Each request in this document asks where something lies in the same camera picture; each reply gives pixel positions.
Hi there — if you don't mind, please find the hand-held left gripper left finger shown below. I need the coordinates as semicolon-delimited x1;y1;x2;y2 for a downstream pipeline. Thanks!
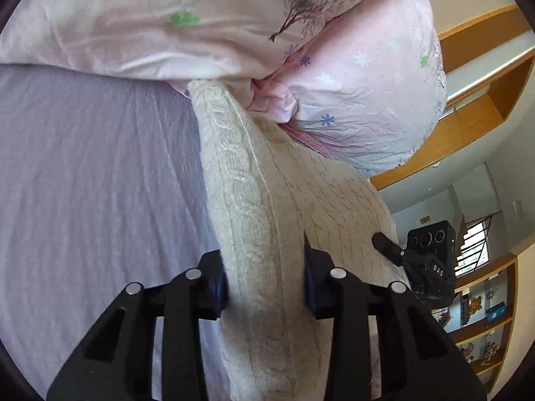
47;250;229;401

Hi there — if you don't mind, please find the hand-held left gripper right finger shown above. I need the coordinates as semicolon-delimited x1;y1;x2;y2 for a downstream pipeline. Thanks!
304;231;488;401

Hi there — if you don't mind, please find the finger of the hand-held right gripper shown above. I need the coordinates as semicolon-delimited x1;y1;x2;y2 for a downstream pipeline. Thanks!
372;233;405;266

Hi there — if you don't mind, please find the cream cable-knit pillow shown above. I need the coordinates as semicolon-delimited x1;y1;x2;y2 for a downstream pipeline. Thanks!
187;79;412;401

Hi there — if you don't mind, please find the window with blinds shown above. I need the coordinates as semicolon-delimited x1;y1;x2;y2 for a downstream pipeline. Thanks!
455;217;490;278

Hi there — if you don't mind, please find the wooden bookshelf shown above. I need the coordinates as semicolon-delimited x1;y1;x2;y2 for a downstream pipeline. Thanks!
430;255;519;393

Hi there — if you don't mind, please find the lilac bed sheet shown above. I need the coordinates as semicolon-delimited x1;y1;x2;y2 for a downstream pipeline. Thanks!
0;63;235;401

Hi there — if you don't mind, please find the pink floral quilt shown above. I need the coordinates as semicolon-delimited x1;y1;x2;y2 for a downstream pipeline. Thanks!
0;0;449;178

